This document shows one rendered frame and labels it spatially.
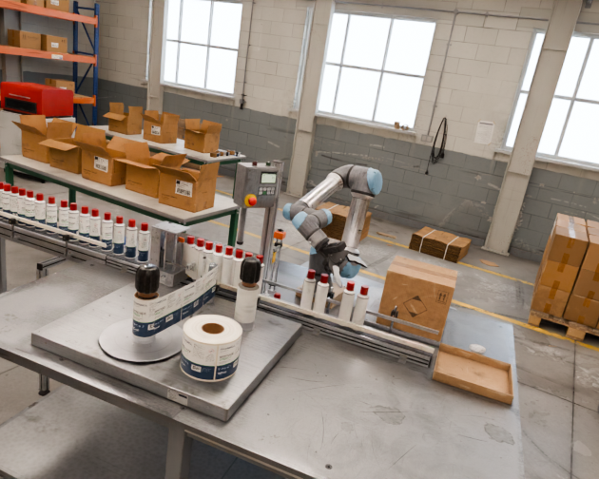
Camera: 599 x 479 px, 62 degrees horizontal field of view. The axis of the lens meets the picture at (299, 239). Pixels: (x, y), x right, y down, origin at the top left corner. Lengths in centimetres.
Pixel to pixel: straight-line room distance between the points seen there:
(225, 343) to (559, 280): 388
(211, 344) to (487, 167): 600
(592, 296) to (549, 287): 35
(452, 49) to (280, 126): 285
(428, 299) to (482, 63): 532
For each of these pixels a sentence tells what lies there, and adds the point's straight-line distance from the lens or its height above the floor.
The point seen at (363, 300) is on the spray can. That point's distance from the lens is 215.
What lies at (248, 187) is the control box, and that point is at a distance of 223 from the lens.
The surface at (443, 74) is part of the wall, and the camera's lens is 739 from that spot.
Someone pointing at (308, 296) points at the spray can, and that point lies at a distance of 223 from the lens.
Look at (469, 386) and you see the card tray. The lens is 212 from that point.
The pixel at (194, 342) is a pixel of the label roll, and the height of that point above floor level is 101.
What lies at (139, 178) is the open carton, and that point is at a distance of 427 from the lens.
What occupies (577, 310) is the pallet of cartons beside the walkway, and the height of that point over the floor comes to 26.
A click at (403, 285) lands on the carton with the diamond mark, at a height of 107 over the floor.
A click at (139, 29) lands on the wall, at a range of 1035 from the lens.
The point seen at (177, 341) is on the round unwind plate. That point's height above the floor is 89.
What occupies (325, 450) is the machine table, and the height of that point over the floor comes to 83.
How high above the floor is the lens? 189
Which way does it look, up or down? 18 degrees down
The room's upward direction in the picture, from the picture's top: 9 degrees clockwise
